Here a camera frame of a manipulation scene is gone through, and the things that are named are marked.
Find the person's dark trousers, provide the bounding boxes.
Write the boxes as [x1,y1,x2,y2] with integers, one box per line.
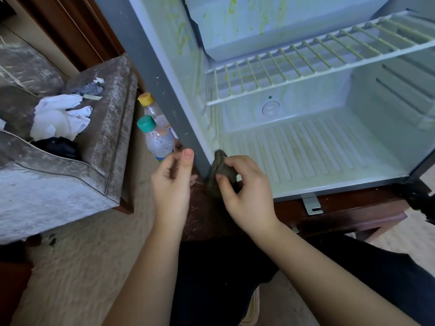
[170,230,435,326]

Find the dark red wooden stand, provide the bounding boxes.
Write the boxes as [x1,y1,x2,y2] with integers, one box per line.
[182,169,412,243]

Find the black garment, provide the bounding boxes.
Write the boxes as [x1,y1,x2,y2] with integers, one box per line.
[33,137,81,160]

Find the grey velvet cushion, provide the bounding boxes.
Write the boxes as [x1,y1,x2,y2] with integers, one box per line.
[0,43,65,96]

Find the person's right hand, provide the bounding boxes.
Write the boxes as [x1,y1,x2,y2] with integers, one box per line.
[215,155,280,235]

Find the green cap water bottle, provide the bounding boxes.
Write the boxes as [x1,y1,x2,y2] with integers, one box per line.
[136,115,178,162]

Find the grey garment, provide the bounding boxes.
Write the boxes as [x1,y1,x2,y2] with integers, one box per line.
[71,78,105,98]

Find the grey velvet sofa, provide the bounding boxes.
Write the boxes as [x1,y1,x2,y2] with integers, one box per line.
[0,40,140,245]

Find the grey mini fridge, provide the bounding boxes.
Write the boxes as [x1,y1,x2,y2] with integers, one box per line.
[92,0,435,201]

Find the dark grey cloth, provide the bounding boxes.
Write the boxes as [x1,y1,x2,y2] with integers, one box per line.
[205,149,239,200]

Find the white wire shelf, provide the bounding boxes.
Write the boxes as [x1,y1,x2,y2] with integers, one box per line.
[204,11,435,107]

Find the person's left forearm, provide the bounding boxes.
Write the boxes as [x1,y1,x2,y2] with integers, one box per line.
[102,221,186,326]

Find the large white garment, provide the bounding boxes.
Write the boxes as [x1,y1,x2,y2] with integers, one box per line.
[29,105,94,141]

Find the person's right forearm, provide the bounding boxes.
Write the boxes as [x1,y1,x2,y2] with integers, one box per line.
[255,221,422,326]

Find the person's left hand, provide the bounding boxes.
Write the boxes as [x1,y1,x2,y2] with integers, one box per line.
[151,148,196,231]

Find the person's left foot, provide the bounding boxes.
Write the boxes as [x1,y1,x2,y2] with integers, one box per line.
[241,285,261,326]

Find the small white garment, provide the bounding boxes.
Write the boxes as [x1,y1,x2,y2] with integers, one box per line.
[37,93,84,111]

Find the orange soda bottle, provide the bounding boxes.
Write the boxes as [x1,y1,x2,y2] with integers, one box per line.
[137,92,171,129]

